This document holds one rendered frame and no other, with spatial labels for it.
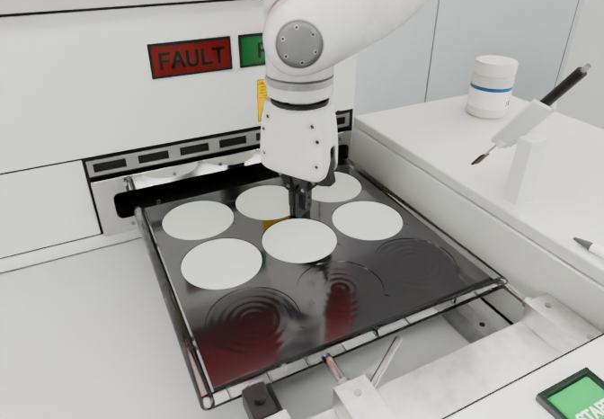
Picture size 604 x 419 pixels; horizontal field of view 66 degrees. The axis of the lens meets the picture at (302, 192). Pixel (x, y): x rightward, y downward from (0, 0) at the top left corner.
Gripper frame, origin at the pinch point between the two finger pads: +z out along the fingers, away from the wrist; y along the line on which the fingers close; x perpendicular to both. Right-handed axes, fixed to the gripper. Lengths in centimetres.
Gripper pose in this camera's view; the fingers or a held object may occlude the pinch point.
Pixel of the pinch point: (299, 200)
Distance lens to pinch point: 67.4
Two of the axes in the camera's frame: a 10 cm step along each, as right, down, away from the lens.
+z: 0.0, 8.6, 5.1
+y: 8.5, 2.7, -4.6
